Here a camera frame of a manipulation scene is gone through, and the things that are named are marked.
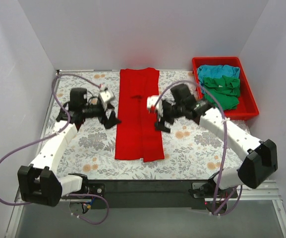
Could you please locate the red t shirt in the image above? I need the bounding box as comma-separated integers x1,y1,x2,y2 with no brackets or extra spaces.
115,67,165,162

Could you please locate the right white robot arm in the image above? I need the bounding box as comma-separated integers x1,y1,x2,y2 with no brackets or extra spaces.
147,84,278,197

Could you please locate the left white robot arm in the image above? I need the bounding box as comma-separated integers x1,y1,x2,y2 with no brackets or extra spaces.
17,86,121,207

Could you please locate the floral table mat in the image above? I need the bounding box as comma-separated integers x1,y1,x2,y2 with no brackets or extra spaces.
35,70,262,180

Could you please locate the blue t shirt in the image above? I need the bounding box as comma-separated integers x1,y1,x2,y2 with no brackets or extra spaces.
197,64,240,87

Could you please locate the green t shirt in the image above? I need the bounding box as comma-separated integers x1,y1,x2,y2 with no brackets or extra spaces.
204,75,240,111

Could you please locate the red plastic bin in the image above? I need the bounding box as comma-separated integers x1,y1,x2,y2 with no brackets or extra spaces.
192,57,259,120

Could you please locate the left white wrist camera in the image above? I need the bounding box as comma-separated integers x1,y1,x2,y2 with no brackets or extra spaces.
99,84,115,109

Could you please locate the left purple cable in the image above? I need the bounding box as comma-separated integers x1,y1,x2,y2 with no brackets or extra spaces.
0,73,110,225

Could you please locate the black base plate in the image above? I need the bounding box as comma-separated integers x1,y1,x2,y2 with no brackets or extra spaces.
60,179,239,210

